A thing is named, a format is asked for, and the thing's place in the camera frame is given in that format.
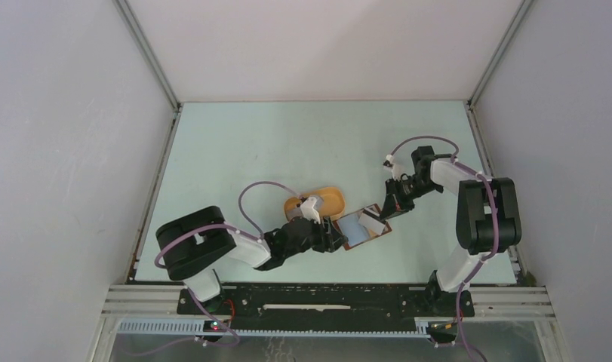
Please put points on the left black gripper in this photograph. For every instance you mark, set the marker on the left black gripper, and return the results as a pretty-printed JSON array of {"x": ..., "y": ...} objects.
[{"x": 330, "y": 238}]

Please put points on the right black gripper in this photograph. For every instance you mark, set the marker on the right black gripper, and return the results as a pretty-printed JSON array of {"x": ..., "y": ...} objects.
[{"x": 394, "y": 199}]

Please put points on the aluminium frame rail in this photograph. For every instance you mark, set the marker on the aluminium frame rail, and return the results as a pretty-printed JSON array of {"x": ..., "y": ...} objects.
[{"x": 489, "y": 303}]

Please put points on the orange plastic card tray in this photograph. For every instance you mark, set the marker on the orange plastic card tray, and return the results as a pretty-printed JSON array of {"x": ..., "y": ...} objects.
[{"x": 326, "y": 202}]

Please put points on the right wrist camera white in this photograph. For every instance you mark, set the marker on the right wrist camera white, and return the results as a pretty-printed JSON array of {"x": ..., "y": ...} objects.
[{"x": 395, "y": 169}]

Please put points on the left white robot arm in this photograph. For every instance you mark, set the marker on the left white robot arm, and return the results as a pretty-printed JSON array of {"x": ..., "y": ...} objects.
[{"x": 190, "y": 245}]

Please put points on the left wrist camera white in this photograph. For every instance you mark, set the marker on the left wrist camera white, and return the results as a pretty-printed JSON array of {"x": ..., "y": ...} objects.
[{"x": 309, "y": 208}]

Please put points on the white cable duct strip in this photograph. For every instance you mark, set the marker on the white cable duct strip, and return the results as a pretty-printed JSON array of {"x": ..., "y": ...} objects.
[{"x": 187, "y": 327}]

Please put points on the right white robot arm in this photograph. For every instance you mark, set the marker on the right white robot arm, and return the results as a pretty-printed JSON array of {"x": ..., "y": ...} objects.
[{"x": 487, "y": 217}]

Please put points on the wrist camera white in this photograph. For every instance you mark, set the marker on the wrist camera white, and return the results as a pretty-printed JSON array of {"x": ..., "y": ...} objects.
[
  {"x": 309, "y": 208},
  {"x": 395, "y": 169}
]

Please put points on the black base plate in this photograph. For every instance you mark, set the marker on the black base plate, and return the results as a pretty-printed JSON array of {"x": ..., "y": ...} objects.
[{"x": 374, "y": 307}]

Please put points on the brown leather card holder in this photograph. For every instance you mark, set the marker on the brown leather card holder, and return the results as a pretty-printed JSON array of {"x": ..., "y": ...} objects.
[{"x": 356, "y": 233}]

